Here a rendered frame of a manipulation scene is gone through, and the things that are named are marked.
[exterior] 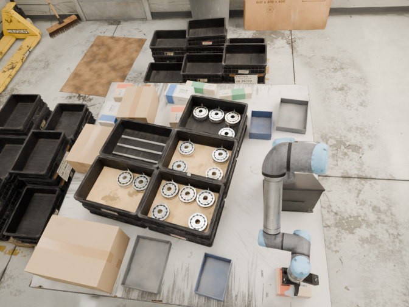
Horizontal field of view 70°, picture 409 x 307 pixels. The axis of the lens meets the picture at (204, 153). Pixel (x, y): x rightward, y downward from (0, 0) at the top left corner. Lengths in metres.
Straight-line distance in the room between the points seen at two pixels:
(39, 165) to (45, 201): 0.30
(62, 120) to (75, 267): 1.68
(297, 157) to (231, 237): 0.76
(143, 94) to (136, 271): 1.20
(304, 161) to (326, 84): 2.43
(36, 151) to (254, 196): 1.82
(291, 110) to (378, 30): 2.42
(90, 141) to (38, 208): 0.90
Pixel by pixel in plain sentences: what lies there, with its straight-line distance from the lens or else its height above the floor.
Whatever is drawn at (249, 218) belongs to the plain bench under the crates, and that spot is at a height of 0.70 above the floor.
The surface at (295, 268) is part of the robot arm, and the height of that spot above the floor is 1.11.
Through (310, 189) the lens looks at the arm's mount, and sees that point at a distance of 1.56.
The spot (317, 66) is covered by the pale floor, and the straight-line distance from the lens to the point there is 3.72.
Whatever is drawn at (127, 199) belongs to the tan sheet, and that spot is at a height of 0.83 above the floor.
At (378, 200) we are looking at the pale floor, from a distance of 2.83.
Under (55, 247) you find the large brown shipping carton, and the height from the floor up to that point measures 0.90.
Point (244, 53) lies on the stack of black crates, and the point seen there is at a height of 0.49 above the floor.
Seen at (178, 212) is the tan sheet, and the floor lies 0.83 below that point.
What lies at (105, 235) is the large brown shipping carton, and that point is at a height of 0.90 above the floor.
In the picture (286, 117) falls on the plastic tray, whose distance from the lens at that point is 2.17.
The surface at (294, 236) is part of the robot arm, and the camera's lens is 1.35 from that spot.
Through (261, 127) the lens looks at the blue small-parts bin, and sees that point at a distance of 2.10.
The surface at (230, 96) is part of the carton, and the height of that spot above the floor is 0.75.
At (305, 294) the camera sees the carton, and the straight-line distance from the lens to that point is 1.62.
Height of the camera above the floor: 2.35
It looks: 56 degrees down
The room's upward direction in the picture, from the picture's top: 10 degrees counter-clockwise
